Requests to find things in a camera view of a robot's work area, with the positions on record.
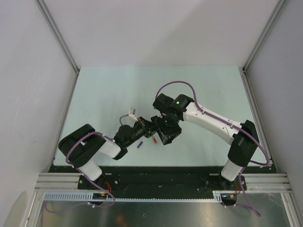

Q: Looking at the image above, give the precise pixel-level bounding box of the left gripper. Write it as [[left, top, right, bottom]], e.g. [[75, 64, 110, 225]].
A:
[[124, 116, 159, 147]]

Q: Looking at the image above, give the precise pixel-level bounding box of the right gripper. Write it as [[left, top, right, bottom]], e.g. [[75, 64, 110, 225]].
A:
[[155, 114, 182, 143]]

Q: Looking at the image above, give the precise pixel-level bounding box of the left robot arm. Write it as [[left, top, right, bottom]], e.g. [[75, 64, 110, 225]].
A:
[[58, 117, 159, 189]]

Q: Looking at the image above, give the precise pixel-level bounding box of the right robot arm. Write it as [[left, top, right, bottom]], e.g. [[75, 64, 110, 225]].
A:
[[151, 94, 259, 190]]

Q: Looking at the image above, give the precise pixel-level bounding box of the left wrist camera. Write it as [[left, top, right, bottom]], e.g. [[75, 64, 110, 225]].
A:
[[128, 108, 137, 122]]

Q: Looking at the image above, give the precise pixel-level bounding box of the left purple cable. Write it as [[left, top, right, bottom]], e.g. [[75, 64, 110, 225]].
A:
[[119, 114, 131, 126]]

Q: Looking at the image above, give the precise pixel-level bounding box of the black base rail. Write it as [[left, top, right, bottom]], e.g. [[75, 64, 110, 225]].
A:
[[47, 165, 248, 199]]

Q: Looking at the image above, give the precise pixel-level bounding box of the white cable duct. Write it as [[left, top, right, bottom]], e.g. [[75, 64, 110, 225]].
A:
[[44, 192, 230, 202]]

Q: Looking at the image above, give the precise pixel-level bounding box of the left aluminium frame post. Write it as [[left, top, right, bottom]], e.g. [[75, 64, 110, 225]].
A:
[[35, 0, 80, 75]]

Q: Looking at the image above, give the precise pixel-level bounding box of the aluminium frame post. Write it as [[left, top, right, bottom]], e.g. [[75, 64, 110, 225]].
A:
[[35, 0, 80, 75], [242, 0, 289, 73]]

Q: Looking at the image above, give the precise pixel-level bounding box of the right aluminium frame post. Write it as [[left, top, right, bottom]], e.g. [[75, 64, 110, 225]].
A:
[[242, 0, 289, 73]]

